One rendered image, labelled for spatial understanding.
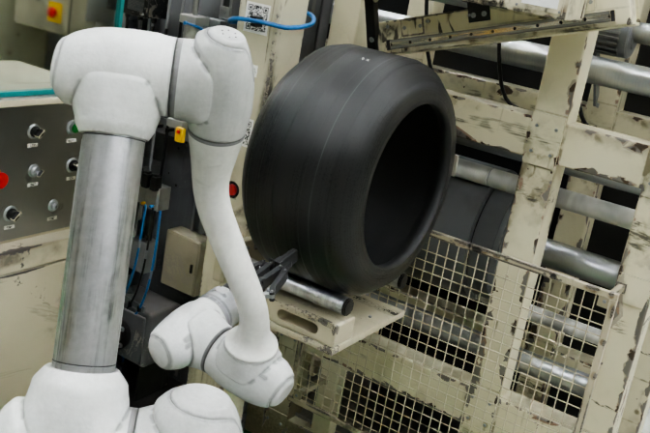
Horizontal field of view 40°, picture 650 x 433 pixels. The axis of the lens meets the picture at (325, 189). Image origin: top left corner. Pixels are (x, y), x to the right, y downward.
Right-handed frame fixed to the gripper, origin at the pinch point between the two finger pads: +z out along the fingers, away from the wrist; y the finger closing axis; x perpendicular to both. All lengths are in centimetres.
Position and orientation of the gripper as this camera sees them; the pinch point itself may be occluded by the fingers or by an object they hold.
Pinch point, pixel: (285, 260)
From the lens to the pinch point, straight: 204.2
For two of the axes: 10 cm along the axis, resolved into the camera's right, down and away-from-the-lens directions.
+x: -0.2, 8.8, 4.7
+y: -8.3, -2.8, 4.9
